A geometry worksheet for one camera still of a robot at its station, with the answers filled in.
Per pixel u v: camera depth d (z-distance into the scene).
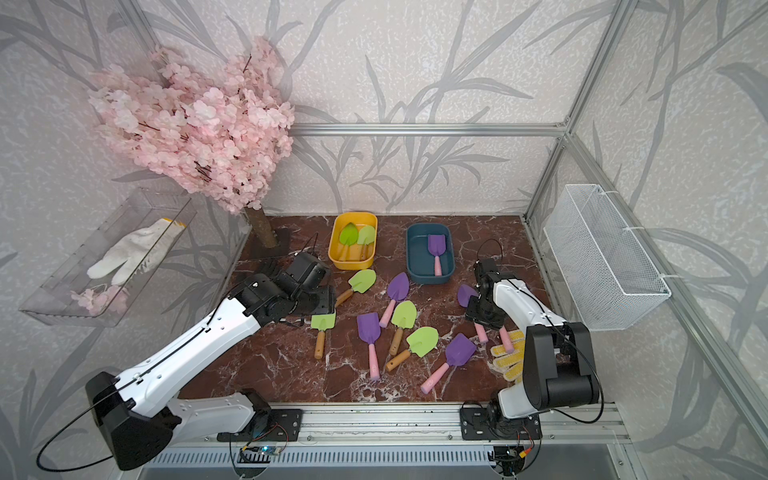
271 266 1.04
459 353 0.85
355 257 1.06
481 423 0.74
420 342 0.87
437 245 1.08
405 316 0.93
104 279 0.63
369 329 0.89
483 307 0.74
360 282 1.01
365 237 1.15
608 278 0.61
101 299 0.60
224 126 0.67
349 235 1.16
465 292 1.00
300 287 0.55
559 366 0.44
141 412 0.39
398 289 0.99
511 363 0.84
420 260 1.08
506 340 0.86
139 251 0.68
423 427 0.76
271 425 0.71
